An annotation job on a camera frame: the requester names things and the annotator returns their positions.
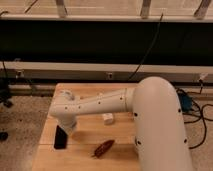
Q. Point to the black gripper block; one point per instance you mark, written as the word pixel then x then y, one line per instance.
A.
pixel 61 137

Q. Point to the white eraser block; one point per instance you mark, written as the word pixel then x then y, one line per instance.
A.
pixel 108 118

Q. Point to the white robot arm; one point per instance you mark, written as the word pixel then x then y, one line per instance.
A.
pixel 160 134

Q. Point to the brown pinecone-like object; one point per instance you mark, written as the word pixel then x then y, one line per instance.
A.
pixel 103 148

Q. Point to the black chair base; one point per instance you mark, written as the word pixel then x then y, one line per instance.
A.
pixel 5 96

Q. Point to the blue power box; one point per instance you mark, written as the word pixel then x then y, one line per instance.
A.
pixel 185 102

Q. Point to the white window frame rail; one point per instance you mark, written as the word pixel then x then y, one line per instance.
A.
pixel 108 10

